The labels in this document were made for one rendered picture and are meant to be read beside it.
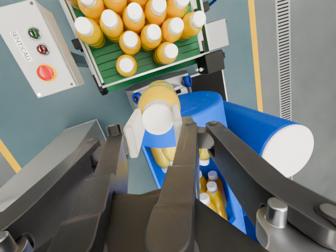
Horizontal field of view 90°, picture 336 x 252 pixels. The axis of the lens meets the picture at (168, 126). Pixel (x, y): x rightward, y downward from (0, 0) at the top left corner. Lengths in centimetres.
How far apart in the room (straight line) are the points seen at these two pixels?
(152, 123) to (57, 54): 37
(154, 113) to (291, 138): 79
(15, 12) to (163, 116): 45
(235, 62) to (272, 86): 54
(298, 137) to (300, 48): 157
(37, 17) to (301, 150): 107
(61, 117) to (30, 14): 128
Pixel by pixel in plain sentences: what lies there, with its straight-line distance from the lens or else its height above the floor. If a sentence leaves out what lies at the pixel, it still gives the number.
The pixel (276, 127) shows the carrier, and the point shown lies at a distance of 88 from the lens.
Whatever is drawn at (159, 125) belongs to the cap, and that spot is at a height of 140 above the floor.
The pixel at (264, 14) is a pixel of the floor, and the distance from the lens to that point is 211.
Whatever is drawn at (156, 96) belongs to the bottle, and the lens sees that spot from 22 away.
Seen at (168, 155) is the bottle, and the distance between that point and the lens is 54.
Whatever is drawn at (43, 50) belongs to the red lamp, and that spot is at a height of 111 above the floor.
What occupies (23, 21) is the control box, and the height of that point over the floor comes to 110.
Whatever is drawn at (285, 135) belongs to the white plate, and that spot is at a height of 104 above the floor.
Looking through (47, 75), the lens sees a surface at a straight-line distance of 52.
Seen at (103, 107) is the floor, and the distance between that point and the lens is 164.
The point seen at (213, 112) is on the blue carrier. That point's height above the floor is 122.
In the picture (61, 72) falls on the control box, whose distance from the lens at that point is 52.
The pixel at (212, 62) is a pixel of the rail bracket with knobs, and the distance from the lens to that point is 66.
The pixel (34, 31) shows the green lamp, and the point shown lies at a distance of 53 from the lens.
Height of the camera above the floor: 159
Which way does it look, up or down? 68 degrees down
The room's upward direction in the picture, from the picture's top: 145 degrees clockwise
